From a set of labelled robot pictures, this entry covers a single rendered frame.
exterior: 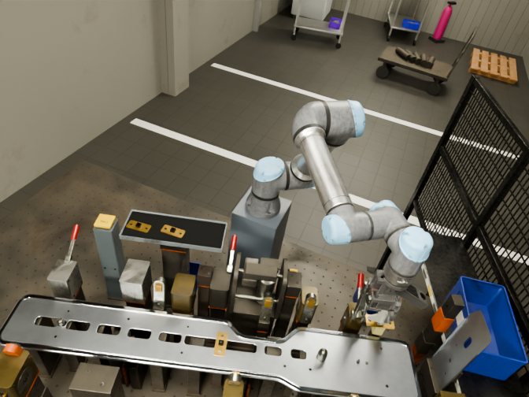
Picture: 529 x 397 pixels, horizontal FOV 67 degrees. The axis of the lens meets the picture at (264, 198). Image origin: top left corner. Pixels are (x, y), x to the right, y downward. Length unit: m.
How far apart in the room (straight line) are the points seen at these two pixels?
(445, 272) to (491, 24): 7.12
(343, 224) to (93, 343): 0.90
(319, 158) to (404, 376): 0.81
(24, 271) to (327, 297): 1.39
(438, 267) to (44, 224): 1.87
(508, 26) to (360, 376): 7.75
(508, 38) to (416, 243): 7.87
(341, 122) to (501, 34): 7.55
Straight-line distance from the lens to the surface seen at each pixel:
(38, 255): 2.15
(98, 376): 1.38
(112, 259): 1.68
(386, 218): 1.04
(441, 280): 1.80
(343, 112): 1.25
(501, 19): 8.63
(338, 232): 0.97
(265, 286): 1.44
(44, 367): 1.73
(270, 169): 1.54
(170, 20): 4.46
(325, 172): 1.07
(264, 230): 1.65
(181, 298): 1.44
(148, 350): 1.42
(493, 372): 1.62
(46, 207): 2.38
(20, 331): 1.56
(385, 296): 1.13
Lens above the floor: 2.26
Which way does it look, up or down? 41 degrees down
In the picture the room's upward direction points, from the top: 9 degrees clockwise
